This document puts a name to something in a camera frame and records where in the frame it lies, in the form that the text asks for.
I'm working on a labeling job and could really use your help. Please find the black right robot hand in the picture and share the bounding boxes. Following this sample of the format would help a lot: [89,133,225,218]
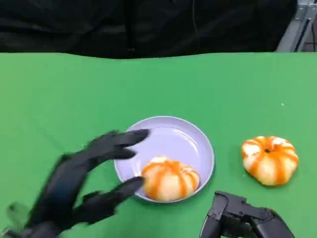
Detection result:
[199,190,296,238]

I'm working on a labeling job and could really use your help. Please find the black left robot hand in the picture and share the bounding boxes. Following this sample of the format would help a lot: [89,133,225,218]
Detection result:
[23,129,151,238]

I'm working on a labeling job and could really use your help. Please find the orange and white bread roll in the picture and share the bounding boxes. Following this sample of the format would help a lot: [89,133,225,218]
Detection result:
[241,135,299,186]
[141,155,201,201]

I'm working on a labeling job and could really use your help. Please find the lilac plate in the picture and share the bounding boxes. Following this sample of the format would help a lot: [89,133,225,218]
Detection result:
[113,115,215,204]

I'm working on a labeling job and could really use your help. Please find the green table cloth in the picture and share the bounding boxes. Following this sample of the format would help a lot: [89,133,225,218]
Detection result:
[0,52,317,238]

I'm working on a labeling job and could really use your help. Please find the black backdrop curtain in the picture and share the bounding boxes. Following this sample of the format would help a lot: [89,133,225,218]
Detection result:
[0,0,297,60]

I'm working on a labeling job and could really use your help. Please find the grey metal frame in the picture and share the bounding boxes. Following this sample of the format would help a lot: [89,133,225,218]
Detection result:
[274,0,317,53]

